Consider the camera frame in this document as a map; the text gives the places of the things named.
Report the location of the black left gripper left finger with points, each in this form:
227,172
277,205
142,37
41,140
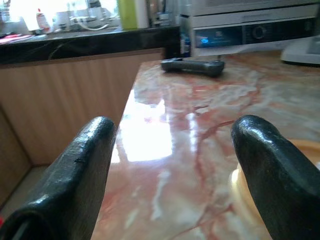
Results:
65,190

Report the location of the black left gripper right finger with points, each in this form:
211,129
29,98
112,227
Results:
282,185

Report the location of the orange round plastic container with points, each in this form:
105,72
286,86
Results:
308,147

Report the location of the ribbed wooden cabinet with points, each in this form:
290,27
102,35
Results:
65,100

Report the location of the white countertop appliance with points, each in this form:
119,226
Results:
302,51

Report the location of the black stone countertop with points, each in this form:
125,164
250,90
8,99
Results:
82,45

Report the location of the black handheld controller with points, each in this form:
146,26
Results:
192,66

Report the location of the silver microwave oven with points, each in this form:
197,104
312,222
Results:
255,22

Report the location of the red-capped white bottle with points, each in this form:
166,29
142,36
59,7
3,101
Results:
43,21

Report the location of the green tall container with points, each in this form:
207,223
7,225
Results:
128,13

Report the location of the white tall container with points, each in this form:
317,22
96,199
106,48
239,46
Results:
143,13

